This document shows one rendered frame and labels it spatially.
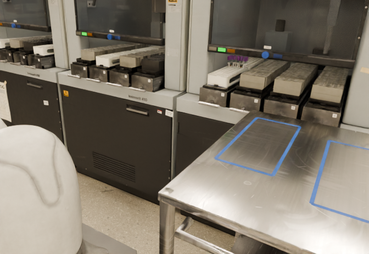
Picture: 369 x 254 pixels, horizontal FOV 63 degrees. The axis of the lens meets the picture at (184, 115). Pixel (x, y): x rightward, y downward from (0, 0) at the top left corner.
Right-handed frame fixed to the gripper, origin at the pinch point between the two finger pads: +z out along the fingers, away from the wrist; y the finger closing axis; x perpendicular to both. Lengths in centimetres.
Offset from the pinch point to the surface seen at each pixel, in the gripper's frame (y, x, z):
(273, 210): 38, 1, 36
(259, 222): 39, -4, 36
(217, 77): -33, 54, 33
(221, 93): -28, 52, 39
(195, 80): -48, 54, 37
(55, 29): -140, 16, 20
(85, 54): -115, 24, 32
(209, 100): -33, 50, 43
